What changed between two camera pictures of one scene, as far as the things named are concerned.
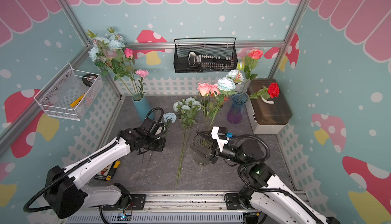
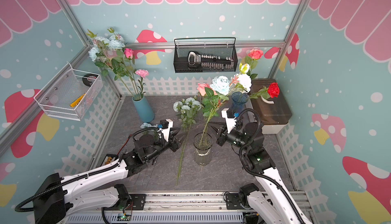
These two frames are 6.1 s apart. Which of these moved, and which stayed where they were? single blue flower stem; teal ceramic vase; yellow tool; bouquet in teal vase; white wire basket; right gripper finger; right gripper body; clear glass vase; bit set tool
Moved: right gripper body; single blue flower stem; right gripper finger
Stayed: yellow tool; bit set tool; clear glass vase; white wire basket; bouquet in teal vase; teal ceramic vase
